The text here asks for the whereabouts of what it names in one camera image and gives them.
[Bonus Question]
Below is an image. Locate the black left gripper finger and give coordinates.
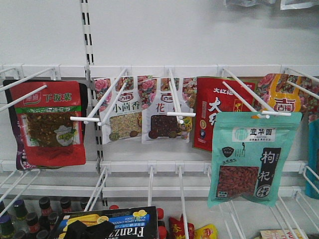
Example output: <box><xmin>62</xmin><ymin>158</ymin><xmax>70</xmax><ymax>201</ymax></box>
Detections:
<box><xmin>64</xmin><ymin>221</ymin><xmax>115</xmax><ymax>239</ymax></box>

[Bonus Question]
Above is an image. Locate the Franzzi cookie box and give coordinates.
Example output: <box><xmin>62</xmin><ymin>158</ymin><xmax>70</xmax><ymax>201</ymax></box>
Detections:
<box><xmin>48</xmin><ymin>206</ymin><xmax>159</xmax><ymax>239</ymax></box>

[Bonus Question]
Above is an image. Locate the teal goji berry bag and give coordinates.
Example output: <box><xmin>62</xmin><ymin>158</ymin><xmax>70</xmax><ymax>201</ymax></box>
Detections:
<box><xmin>207</xmin><ymin>112</ymin><xmax>302</xmax><ymax>207</ymax></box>

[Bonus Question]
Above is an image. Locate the white slotted shelf upright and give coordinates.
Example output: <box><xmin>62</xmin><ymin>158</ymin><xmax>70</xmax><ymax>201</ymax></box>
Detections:
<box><xmin>80</xmin><ymin>0</ymin><xmax>107</xmax><ymax>207</ymax></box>

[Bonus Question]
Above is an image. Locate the red spouted sauce pouch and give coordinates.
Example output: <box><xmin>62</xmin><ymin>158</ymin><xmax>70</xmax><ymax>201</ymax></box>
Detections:
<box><xmin>168</xmin><ymin>215</ymin><xmax>195</xmax><ymax>239</ymax></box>

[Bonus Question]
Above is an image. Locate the red pickled vegetable pouch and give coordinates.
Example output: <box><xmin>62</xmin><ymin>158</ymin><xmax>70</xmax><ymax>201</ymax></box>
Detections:
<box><xmin>5</xmin><ymin>80</ymin><xmax>88</xmax><ymax>167</ymax></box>

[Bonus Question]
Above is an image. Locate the white fennel seed pouch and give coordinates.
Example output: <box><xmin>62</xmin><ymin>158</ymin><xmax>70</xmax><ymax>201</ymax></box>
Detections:
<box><xmin>99</xmin><ymin>76</ymin><xmax>142</xmax><ymax>144</ymax></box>

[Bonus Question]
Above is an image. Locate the white T-end peg hook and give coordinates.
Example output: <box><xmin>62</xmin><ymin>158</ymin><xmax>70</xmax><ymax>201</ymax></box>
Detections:
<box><xmin>166</xmin><ymin>67</ymin><xmax>196</xmax><ymax>124</ymax></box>

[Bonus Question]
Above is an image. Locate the white peppercorn pouch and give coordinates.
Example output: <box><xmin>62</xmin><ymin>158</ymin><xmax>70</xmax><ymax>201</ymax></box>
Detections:
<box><xmin>142</xmin><ymin>77</ymin><xmax>192</xmax><ymax>144</ymax></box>

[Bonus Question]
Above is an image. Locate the red Dahongpao tea bag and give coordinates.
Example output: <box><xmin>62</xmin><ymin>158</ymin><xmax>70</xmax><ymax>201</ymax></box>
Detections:
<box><xmin>193</xmin><ymin>76</ymin><xmax>255</xmax><ymax>151</ymax></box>

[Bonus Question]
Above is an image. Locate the pink Pocky box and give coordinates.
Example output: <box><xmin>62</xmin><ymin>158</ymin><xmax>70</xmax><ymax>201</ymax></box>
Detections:
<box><xmin>258</xmin><ymin>229</ymin><xmax>309</xmax><ymax>239</ymax></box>

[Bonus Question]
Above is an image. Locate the yellow snack bag hanging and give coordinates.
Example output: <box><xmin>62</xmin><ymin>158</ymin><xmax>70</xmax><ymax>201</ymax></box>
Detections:
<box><xmin>255</xmin><ymin>73</ymin><xmax>319</xmax><ymax>122</ymax></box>

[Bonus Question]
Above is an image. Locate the teal sweet potato noodle bag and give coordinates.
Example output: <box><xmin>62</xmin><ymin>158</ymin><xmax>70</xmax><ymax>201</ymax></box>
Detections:
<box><xmin>306</xmin><ymin>113</ymin><xmax>319</xmax><ymax>199</ymax></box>

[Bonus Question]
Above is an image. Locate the white lower hook rail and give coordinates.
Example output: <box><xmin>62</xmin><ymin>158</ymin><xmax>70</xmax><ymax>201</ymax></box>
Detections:
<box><xmin>0</xmin><ymin>160</ymin><xmax>307</xmax><ymax>174</ymax></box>

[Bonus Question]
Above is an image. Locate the white hook rail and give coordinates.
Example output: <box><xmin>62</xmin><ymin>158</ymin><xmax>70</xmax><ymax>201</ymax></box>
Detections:
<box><xmin>0</xmin><ymin>160</ymin><xmax>307</xmax><ymax>174</ymax></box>
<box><xmin>0</xmin><ymin>63</ymin><xmax>319</xmax><ymax>80</ymax></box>

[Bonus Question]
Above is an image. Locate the white double wire hook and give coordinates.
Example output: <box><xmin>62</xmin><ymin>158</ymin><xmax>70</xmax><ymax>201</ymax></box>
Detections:
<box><xmin>70</xmin><ymin>67</ymin><xmax>129</xmax><ymax>126</ymax></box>

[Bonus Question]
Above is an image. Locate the white upper hook rail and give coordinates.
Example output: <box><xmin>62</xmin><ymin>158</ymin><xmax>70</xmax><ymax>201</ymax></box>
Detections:
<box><xmin>0</xmin><ymin>63</ymin><xmax>319</xmax><ymax>80</ymax></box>

